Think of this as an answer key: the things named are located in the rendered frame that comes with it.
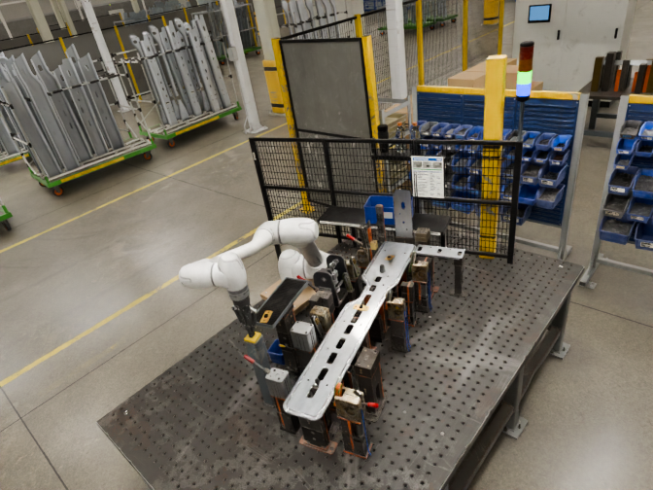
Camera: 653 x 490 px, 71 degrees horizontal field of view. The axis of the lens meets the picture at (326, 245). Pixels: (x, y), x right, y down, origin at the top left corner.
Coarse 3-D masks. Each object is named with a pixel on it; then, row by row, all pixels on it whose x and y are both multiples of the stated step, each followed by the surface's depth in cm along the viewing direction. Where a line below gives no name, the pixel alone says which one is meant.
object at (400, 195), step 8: (400, 192) 279; (408, 192) 277; (400, 200) 282; (408, 200) 279; (400, 208) 285; (408, 208) 282; (400, 216) 288; (408, 216) 285; (400, 224) 291; (408, 224) 288; (400, 232) 294; (408, 232) 292
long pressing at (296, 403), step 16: (384, 256) 280; (400, 256) 277; (368, 272) 268; (384, 272) 265; (400, 272) 263; (368, 288) 255; (384, 288) 253; (352, 304) 245; (368, 304) 243; (336, 320) 236; (368, 320) 232; (336, 336) 226; (352, 336) 224; (320, 352) 218; (336, 352) 217; (352, 352) 215; (320, 368) 209; (336, 368) 208; (304, 384) 203; (320, 384) 201; (288, 400) 196; (304, 400) 195; (320, 400) 194; (304, 416) 189; (320, 416) 188
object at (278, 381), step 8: (272, 368) 205; (272, 376) 201; (280, 376) 201; (288, 376) 203; (272, 384) 202; (280, 384) 199; (288, 384) 204; (272, 392) 205; (280, 392) 202; (288, 392) 205; (280, 400) 207; (280, 408) 211; (280, 416) 214; (288, 416) 211; (296, 416) 216; (280, 424) 218; (288, 424) 215; (296, 424) 217; (296, 432) 217
